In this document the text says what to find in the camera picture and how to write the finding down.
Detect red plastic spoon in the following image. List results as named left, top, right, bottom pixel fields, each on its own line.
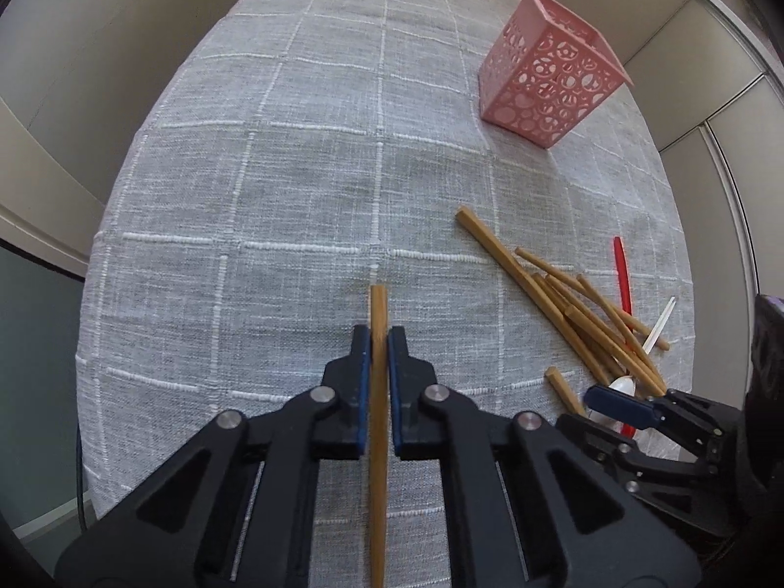
left=612, top=235, right=639, bottom=440

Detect long wooden chopstick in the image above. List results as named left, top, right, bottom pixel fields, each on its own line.
left=456, top=206, right=609, bottom=385

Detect wooden chopstick pile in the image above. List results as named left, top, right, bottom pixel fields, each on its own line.
left=514, top=247, right=653, bottom=336
left=577, top=273, right=667, bottom=395
left=533, top=273, right=666, bottom=395

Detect white plastic spoon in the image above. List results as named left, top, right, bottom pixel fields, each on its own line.
left=585, top=285, right=667, bottom=397

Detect short visible wooden chopstick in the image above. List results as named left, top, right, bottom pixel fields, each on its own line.
left=545, top=367, right=586, bottom=417

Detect grey checked tablecloth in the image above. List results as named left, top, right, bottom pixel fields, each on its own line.
left=74, top=0, right=697, bottom=588

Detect pink perforated utensil holder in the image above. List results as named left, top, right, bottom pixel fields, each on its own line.
left=477, top=0, right=633, bottom=149

